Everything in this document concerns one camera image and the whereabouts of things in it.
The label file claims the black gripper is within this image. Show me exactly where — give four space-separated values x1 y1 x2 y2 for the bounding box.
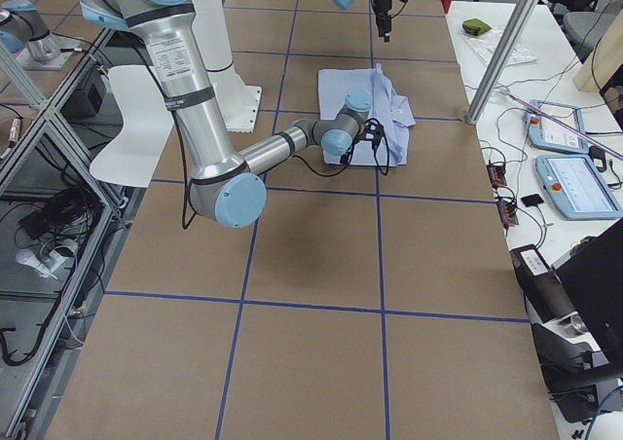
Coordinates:
372 0 409 43
340 118 385 165

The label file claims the light blue striped shirt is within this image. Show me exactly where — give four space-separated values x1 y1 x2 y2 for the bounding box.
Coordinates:
318 63 416 167

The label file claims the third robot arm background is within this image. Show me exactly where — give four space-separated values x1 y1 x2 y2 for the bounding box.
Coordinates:
1 0 82 70

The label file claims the green folded cloth pouch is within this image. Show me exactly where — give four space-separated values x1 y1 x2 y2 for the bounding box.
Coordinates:
461 18 492 36

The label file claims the clear plastic bag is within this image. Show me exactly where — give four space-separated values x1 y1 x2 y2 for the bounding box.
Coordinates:
461 29 539 65

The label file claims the reacher grabber stick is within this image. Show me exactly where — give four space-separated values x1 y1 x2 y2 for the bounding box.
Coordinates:
499 90 622 161

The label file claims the small orange circuit board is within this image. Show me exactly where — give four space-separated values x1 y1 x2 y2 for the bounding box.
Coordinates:
487 163 507 189

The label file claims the teach pendant tablet far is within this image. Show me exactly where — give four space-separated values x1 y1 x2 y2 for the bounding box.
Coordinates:
524 99 589 155

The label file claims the teach pendant tablet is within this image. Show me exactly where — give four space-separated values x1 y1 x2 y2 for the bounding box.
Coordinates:
524 99 589 155
534 154 622 220

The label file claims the teach pendant tablet near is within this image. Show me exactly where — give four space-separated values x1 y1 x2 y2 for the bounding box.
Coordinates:
534 154 622 220

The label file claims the black monitor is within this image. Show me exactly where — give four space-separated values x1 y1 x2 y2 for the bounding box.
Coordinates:
556 221 622 360

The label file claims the black printer device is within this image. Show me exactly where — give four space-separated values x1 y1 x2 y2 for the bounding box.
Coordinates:
510 244 622 422

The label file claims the white power strip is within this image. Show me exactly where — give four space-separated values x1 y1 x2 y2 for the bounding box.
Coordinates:
16 244 77 279

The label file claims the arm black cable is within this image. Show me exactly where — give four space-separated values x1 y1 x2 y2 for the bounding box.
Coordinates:
180 118 391 231

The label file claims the aluminium frame post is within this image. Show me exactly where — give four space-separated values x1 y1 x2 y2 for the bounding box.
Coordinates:
464 0 538 125

